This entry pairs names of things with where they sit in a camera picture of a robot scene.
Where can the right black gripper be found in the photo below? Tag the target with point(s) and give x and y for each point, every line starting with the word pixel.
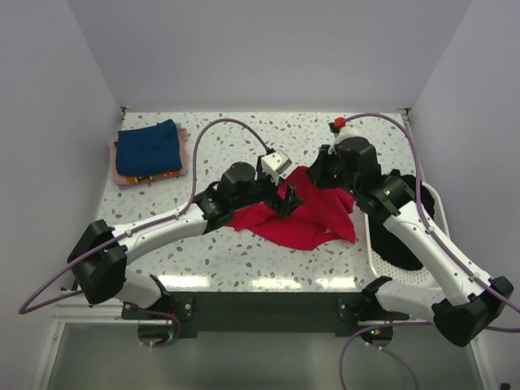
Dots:
pixel 316 171

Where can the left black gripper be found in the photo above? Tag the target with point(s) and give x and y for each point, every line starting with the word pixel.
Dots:
pixel 283 207

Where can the red t shirt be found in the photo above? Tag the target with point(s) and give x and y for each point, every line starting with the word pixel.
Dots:
pixel 324 216

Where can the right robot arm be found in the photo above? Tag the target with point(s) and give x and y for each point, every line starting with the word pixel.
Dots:
pixel 467 299

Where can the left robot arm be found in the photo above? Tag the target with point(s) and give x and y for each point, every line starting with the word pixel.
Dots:
pixel 101 257

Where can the black t shirt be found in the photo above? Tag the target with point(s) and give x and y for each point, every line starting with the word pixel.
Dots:
pixel 390 247

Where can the white perforated tray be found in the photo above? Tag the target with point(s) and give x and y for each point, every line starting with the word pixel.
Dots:
pixel 421 278

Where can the folded blue t shirt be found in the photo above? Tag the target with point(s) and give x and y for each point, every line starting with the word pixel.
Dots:
pixel 148 151

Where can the folded pink t shirt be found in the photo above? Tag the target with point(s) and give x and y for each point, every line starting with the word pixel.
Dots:
pixel 184 153

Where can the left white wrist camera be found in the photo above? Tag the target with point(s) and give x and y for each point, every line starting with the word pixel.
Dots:
pixel 275 164

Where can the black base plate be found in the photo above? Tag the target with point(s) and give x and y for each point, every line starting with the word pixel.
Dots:
pixel 340 313

